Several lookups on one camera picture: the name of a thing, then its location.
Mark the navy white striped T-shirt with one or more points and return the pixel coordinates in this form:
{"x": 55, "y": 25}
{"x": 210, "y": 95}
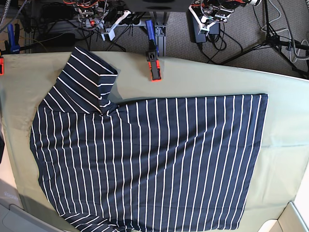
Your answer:
{"x": 155, "y": 165}

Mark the robot arm image left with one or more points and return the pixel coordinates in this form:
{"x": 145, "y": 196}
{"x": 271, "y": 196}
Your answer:
{"x": 102, "y": 16}

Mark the robot arm image right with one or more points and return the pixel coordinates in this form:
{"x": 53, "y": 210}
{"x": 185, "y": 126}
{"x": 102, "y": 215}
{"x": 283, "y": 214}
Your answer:
{"x": 207, "y": 13}

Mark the blue orange centre clamp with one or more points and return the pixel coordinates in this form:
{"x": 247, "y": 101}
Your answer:
{"x": 152, "y": 53}

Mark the black power adapter left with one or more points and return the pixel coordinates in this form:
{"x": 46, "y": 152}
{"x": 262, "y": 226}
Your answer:
{"x": 195, "y": 37}

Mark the black power adapter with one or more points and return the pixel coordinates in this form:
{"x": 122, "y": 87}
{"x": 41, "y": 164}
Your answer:
{"x": 195, "y": 37}
{"x": 214, "y": 33}

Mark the black power adapter right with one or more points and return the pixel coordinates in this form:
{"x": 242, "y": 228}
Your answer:
{"x": 214, "y": 33}

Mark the black box under table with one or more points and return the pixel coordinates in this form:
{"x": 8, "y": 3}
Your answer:
{"x": 158, "y": 5}

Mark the black tripod stand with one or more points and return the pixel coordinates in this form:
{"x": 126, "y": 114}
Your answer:
{"x": 272, "y": 40}

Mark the light green table cloth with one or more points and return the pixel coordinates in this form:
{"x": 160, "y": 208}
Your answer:
{"x": 278, "y": 198}

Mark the blue left clamp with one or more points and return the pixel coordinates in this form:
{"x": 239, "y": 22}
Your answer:
{"x": 12, "y": 44}

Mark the aluminium profile post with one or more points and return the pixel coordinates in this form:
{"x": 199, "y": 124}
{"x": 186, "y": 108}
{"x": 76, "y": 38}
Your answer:
{"x": 160, "y": 20}

